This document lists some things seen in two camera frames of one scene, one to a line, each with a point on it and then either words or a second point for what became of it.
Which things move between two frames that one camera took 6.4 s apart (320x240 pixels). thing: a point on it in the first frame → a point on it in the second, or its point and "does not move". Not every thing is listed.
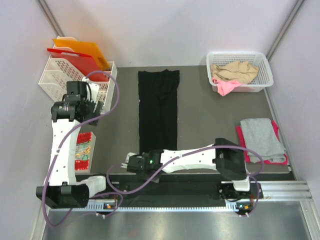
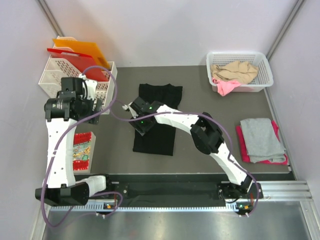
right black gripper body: x=144 y=174 → x=141 y=126
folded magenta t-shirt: x=268 y=162 does not move
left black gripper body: x=90 y=106 does not move
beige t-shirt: x=240 y=72 does not move
